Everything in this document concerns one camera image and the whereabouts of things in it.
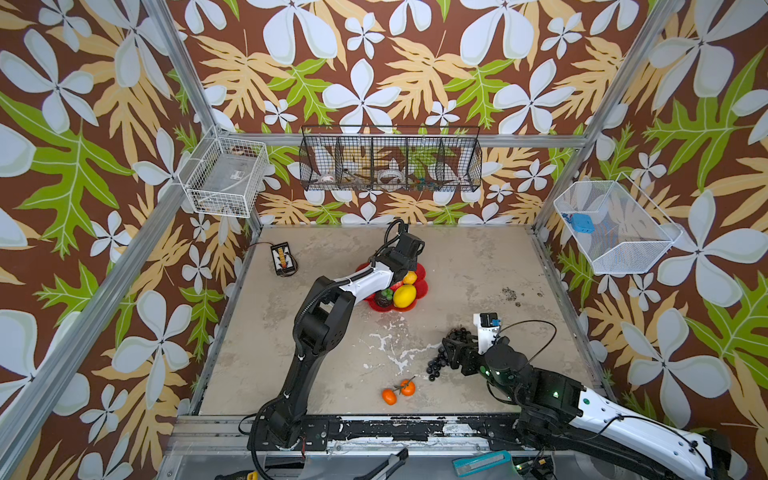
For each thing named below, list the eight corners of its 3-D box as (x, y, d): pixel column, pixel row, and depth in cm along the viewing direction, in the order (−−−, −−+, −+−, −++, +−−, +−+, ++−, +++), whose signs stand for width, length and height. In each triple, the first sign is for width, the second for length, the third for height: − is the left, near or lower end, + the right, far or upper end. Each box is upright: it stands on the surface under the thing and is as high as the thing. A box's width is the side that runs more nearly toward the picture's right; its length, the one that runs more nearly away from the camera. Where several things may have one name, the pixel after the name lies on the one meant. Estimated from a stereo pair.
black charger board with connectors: (278, 277, 108) (276, 273, 106) (272, 249, 116) (270, 245, 114) (296, 271, 109) (294, 267, 107) (289, 244, 118) (287, 240, 116)
